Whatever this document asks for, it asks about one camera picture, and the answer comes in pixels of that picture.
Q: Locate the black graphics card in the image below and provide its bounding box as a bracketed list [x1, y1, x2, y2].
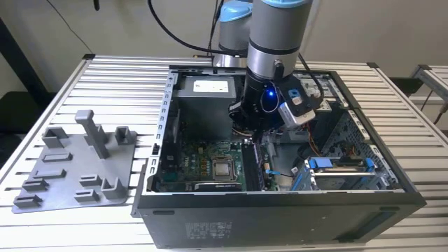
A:
[185, 181, 244, 193]

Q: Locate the black slanted post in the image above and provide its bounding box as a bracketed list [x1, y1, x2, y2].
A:
[0, 17, 48, 94]

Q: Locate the metal slat side table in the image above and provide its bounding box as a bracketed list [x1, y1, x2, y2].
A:
[409, 64, 448, 106]

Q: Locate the CPU socket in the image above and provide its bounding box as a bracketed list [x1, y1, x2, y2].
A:
[208, 156, 238, 182]

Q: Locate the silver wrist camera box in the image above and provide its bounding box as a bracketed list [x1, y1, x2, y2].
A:
[277, 101, 317, 130]

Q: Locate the black camera bracket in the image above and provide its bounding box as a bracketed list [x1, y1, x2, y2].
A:
[278, 77, 321, 117]

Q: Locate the grey power supply unit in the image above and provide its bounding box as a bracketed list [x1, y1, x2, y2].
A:
[173, 76, 245, 140]

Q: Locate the thin black cable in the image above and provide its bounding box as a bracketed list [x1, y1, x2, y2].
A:
[206, 0, 226, 56]

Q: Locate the RAM stick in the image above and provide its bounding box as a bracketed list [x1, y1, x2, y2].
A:
[252, 141, 269, 191]

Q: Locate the thick black camera cable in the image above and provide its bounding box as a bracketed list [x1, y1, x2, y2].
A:
[146, 0, 216, 53]

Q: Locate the green Dell motherboard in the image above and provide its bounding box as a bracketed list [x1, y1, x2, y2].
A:
[153, 138, 281, 192]

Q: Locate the black PC case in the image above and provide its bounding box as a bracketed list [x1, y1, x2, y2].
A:
[130, 64, 428, 249]

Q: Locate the blue-tipped black wire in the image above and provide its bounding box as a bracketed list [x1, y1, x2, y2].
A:
[264, 169, 300, 179]

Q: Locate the grey plastic parts rack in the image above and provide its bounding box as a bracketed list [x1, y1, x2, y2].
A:
[10, 109, 138, 215]

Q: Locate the silver CPU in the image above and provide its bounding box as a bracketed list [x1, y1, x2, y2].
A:
[213, 162, 233, 181]

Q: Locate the blue disk carrier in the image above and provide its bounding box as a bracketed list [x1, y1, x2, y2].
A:
[304, 156, 378, 176]

